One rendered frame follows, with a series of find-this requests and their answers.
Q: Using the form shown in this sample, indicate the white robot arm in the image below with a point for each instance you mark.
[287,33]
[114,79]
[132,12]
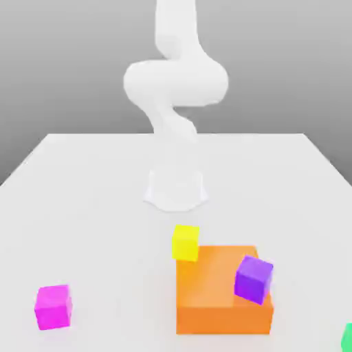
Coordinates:
[176,82]

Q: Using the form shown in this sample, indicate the small yellow cube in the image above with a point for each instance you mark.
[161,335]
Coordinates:
[185,243]

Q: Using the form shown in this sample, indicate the small purple cube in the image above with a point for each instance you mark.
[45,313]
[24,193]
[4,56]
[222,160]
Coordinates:
[253,280]

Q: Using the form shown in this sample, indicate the small magenta cube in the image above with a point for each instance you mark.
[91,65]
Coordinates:
[53,308]

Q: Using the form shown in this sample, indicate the small green cube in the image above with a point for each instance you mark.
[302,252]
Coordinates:
[348,338]

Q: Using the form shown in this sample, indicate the large orange box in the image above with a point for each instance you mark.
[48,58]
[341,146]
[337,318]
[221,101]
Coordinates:
[209,297]

